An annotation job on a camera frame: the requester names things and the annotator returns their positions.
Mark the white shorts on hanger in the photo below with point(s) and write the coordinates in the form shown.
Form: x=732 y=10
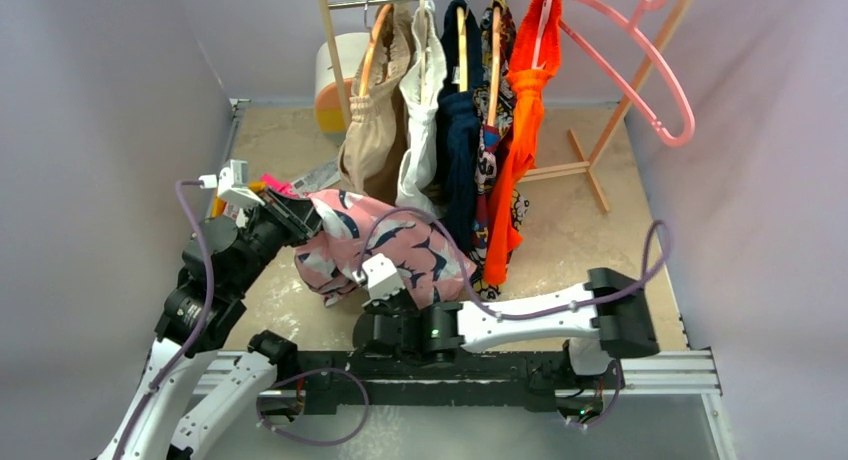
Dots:
x=420 y=88

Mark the printed flat package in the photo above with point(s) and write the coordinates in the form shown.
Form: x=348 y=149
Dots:
x=319 y=178

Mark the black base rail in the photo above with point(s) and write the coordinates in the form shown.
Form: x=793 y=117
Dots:
x=536 y=381

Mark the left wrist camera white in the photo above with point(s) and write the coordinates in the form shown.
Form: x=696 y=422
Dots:
x=231 y=186

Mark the round drawer cabinet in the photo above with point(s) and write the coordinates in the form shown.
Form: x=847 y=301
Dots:
x=327 y=103

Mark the orange shorts on hanger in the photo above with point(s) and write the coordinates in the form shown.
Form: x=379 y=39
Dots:
x=535 y=61

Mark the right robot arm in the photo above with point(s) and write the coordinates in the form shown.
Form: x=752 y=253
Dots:
x=609 y=310

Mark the pink plastic clip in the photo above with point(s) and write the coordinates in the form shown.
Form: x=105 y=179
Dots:
x=279 y=186

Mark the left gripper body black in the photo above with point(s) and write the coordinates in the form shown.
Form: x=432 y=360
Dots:
x=275 y=224

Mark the navy shorts on hanger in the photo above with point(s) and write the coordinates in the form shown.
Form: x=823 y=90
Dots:
x=458 y=123

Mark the beige shorts on hanger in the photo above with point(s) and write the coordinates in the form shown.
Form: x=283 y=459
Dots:
x=370 y=155

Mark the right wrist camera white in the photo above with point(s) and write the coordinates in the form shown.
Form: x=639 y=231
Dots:
x=380 y=278

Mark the yellow plastic bin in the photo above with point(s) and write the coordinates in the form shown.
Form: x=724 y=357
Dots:
x=225 y=209

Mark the pink shark print shorts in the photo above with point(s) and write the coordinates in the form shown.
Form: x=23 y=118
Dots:
x=428 y=264

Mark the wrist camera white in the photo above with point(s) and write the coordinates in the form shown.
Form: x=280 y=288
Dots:
x=380 y=278
x=231 y=186

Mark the patterned shorts on hanger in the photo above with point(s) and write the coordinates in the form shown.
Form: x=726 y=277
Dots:
x=494 y=102

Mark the orange hanger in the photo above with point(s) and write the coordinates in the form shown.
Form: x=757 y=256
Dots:
x=374 y=40

